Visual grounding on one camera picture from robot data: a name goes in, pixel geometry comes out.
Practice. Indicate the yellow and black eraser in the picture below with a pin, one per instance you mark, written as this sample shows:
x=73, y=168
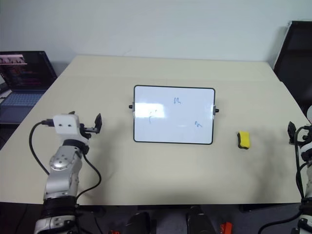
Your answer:
x=244, y=139

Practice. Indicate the dark rounded shape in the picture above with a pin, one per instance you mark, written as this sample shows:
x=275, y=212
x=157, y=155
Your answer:
x=139, y=223
x=200, y=220

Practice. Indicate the small red part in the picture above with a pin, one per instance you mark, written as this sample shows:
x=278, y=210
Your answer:
x=226, y=228

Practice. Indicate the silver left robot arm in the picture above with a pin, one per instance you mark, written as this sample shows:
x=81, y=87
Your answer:
x=62, y=168

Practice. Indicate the small black-framed whiteboard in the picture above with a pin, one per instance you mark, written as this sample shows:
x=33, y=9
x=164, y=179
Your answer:
x=170, y=117

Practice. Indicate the open laptop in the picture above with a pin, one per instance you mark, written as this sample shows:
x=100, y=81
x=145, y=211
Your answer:
x=23, y=73

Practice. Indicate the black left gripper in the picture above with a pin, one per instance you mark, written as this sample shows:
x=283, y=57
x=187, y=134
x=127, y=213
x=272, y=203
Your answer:
x=85, y=130

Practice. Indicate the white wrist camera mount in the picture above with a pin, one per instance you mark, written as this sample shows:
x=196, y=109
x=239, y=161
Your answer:
x=65, y=125
x=306, y=153

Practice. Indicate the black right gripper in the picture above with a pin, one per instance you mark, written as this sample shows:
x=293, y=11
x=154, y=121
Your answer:
x=301, y=136

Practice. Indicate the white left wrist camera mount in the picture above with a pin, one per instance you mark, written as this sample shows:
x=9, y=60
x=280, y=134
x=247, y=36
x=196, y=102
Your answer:
x=65, y=125

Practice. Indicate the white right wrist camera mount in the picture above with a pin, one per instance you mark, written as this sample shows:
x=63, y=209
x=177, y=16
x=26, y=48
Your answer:
x=306, y=153

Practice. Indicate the black chair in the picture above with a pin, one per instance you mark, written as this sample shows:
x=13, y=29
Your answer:
x=296, y=61

